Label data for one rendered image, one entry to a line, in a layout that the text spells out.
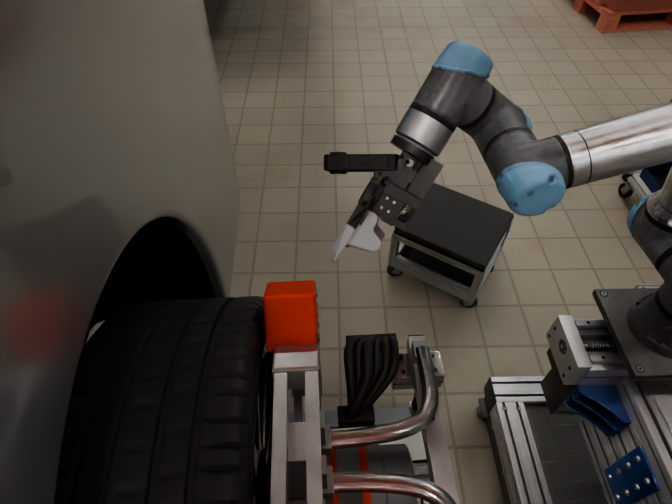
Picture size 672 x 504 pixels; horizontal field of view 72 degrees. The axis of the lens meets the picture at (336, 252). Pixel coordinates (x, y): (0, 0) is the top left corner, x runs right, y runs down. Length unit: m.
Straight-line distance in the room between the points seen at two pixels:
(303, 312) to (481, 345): 1.44
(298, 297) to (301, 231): 1.70
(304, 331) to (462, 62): 0.43
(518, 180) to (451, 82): 0.17
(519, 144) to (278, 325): 0.42
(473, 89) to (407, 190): 0.17
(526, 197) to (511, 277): 1.66
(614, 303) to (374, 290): 1.14
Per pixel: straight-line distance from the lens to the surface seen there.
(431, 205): 2.03
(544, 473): 1.67
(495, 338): 2.08
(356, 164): 0.71
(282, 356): 0.67
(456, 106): 0.70
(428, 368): 0.79
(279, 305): 0.67
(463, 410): 1.90
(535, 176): 0.64
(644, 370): 1.18
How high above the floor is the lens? 1.70
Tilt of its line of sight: 49 degrees down
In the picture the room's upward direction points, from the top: straight up
